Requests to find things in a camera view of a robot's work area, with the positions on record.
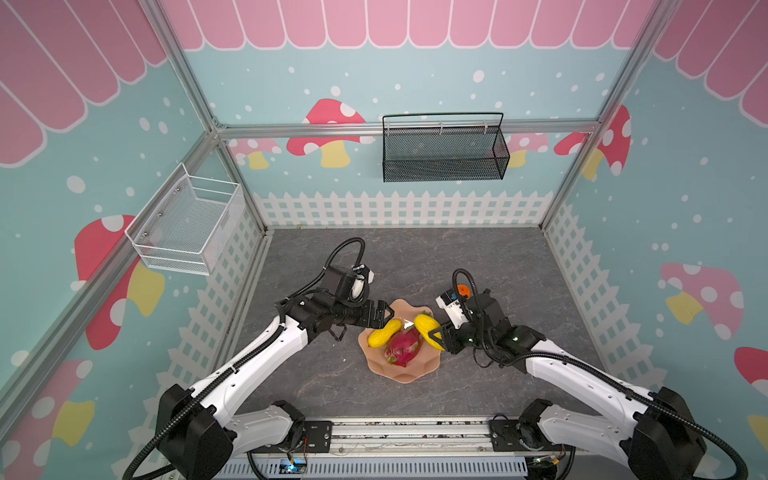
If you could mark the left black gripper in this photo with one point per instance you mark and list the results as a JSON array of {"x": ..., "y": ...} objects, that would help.
[{"x": 379, "y": 320}]

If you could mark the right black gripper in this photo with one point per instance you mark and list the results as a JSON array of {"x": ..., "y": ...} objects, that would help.
[{"x": 450, "y": 334}]

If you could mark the yellow mango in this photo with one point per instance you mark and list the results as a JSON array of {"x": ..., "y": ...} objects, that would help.
[
  {"x": 429, "y": 329},
  {"x": 381, "y": 337}
]

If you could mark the pink dragon fruit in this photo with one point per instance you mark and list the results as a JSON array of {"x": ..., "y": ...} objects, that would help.
[{"x": 403, "y": 347}]

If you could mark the pink scalloped fruit bowl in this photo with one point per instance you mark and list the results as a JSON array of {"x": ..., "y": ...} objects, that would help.
[{"x": 427, "y": 361}]

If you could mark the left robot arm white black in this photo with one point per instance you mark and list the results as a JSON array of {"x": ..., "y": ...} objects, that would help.
[{"x": 199, "y": 428}]

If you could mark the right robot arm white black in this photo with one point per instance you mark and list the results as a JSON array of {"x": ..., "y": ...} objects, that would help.
[{"x": 652, "y": 433}]

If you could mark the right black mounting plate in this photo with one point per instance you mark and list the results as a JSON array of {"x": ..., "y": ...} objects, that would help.
[{"x": 506, "y": 435}]

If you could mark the black mounting plate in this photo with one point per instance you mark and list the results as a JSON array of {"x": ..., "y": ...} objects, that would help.
[
  {"x": 506, "y": 435},
  {"x": 310, "y": 436}
]

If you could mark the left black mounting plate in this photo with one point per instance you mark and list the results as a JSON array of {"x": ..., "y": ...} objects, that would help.
[{"x": 310, "y": 436}]

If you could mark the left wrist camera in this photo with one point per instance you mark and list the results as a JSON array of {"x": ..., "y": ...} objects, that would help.
[{"x": 347, "y": 284}]

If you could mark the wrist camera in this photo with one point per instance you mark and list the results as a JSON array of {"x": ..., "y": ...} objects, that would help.
[
  {"x": 449, "y": 302},
  {"x": 347, "y": 284}
]

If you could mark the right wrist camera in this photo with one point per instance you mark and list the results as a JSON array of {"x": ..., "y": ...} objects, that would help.
[{"x": 449, "y": 302}]

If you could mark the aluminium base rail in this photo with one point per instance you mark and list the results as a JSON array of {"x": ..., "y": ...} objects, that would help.
[{"x": 416, "y": 448}]

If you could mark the black wire mesh basket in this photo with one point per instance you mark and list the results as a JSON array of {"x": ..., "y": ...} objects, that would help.
[{"x": 437, "y": 147}]

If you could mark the white wire mesh basket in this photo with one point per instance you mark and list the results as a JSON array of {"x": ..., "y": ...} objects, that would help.
[{"x": 187, "y": 224}]

